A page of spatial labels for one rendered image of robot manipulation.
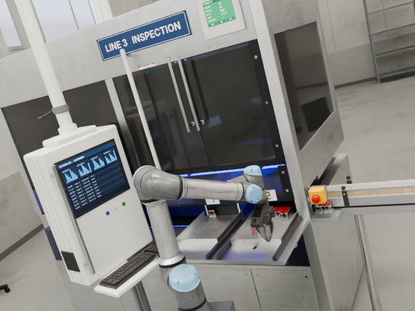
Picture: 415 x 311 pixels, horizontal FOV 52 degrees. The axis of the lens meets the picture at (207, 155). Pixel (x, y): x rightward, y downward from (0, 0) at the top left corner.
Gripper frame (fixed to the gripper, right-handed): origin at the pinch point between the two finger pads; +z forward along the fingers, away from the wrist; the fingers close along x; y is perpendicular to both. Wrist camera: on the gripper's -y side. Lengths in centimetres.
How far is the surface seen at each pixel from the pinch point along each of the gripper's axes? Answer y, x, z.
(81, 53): 27, 100, -106
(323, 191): 29.0, -21.6, -10.3
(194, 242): 1.7, 41.6, 1.8
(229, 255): -7.7, 17.4, 3.6
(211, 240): 1.7, 31.4, 1.2
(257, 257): -9.4, 2.4, 3.6
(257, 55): 28, -5, -81
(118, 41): 27, 71, -106
